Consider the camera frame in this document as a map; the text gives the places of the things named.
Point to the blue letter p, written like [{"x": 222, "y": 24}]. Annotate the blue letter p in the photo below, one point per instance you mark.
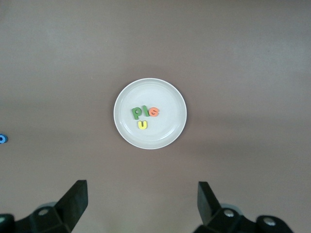
[{"x": 5, "y": 139}]

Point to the green letter l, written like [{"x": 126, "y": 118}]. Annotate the green letter l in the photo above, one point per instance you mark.
[{"x": 145, "y": 112}]

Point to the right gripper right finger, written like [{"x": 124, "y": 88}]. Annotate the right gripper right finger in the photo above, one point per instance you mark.
[{"x": 216, "y": 218}]

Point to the yellow letter u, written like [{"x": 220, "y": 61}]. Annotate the yellow letter u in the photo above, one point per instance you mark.
[{"x": 142, "y": 127}]

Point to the orange letter e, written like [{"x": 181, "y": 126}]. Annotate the orange letter e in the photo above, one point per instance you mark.
[{"x": 155, "y": 114}]

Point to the beige brown plate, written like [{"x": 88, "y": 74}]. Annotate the beige brown plate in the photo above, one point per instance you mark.
[{"x": 155, "y": 92}]

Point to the green letter p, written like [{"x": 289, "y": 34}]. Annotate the green letter p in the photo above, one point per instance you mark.
[{"x": 134, "y": 114}]

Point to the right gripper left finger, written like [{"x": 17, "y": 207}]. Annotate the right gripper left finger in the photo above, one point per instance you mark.
[{"x": 60, "y": 216}]

